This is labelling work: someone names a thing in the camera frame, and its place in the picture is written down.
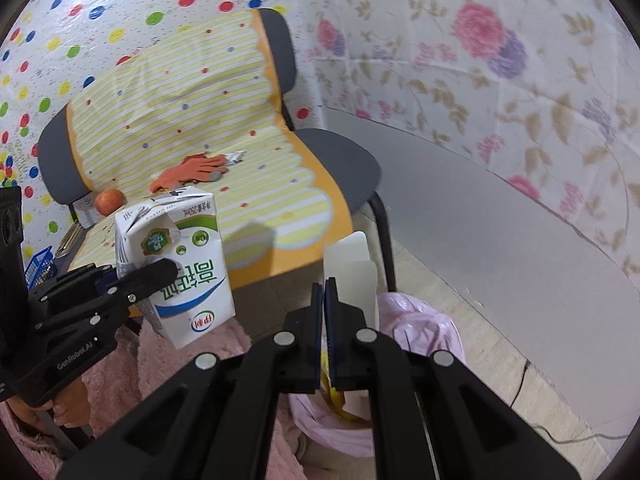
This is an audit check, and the yellow striped chair cover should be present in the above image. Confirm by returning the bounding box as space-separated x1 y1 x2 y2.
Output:
65 10 352 287

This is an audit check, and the small crumpled silver wrapper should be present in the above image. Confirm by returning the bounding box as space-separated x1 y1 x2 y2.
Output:
224 151 246 167

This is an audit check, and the dark grey chair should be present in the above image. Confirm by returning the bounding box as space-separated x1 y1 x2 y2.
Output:
38 9 397 292

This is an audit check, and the black floor cable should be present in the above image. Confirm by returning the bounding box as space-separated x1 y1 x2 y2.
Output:
508 358 632 446

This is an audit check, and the pink trash bag bin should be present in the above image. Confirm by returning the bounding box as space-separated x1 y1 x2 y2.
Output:
288 291 468 460

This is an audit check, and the white green milk carton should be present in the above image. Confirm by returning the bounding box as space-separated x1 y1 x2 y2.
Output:
114 186 235 349

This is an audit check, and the pink fluffy rug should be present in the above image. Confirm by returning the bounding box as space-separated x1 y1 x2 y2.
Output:
0 316 306 480

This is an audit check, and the person's left hand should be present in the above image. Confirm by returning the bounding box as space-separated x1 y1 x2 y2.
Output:
6 378 90 434

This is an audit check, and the blue plastic basket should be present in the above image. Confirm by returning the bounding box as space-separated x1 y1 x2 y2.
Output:
25 246 54 290

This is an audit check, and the clear yellow snack wrapper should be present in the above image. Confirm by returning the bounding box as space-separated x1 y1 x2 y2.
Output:
320 350 371 422

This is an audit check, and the red apple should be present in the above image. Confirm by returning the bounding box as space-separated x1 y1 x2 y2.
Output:
93 188 126 217

